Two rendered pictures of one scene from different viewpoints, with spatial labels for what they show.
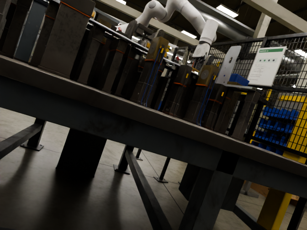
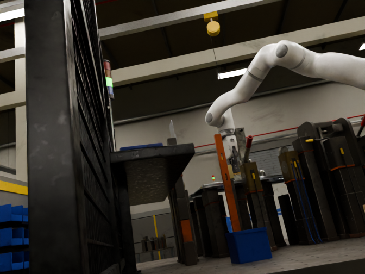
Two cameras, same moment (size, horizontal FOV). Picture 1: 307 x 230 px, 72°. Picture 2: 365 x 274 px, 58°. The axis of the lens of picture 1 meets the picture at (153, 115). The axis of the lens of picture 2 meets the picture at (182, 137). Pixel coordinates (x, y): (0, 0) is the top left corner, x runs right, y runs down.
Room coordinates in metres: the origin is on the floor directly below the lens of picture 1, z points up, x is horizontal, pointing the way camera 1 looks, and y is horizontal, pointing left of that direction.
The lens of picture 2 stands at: (2.97, 0.17, 0.79)
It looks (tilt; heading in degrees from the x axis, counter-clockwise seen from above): 17 degrees up; 200
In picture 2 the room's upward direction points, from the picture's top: 10 degrees counter-clockwise
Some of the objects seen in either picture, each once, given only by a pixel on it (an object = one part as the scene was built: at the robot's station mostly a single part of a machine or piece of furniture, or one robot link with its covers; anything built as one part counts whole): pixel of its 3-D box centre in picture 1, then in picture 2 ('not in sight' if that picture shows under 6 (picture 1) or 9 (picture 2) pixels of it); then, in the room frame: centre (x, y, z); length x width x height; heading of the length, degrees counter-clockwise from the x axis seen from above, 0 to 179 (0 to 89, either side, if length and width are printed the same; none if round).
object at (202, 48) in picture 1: (202, 51); (230, 147); (1.44, -0.16, 1.18); 0.10 x 0.07 x 0.11; 32
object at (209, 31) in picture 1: (209, 31); (223, 119); (1.45, -0.16, 1.32); 0.09 x 0.08 x 0.13; 155
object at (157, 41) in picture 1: (150, 72); not in sight; (1.07, 0.09, 0.87); 0.12 x 0.07 x 0.35; 32
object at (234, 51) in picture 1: (227, 67); (176, 155); (1.57, -0.39, 1.17); 0.12 x 0.01 x 0.34; 32
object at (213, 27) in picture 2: not in sight; (216, 44); (-0.36, -0.46, 2.85); 0.16 x 0.10 x 0.85; 106
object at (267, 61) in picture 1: (265, 66); (112, 142); (1.65, -0.68, 1.30); 0.23 x 0.02 x 0.31; 32
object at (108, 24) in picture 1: (92, 53); not in sight; (1.27, 0.46, 0.89); 0.12 x 0.08 x 0.38; 32
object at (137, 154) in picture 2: (214, 91); (146, 185); (1.84, -0.42, 1.01); 0.90 x 0.22 x 0.03; 32
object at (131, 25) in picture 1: (131, 62); (337, 175); (1.43, 0.26, 0.94); 0.18 x 0.13 x 0.49; 122
